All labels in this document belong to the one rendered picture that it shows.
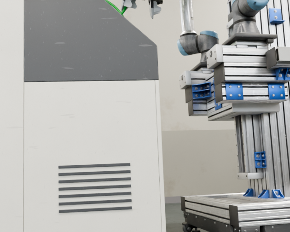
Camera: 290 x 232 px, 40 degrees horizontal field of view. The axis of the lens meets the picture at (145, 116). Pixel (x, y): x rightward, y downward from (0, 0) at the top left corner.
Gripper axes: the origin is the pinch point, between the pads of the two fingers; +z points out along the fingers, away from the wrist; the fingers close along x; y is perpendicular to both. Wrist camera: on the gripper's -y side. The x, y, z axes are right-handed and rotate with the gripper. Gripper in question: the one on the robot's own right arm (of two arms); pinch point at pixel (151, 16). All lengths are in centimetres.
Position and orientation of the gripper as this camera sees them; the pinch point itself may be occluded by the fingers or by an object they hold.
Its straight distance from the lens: 221.9
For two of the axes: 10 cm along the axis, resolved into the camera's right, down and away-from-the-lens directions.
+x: -1.1, 1.4, 9.8
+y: 9.9, -0.3, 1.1
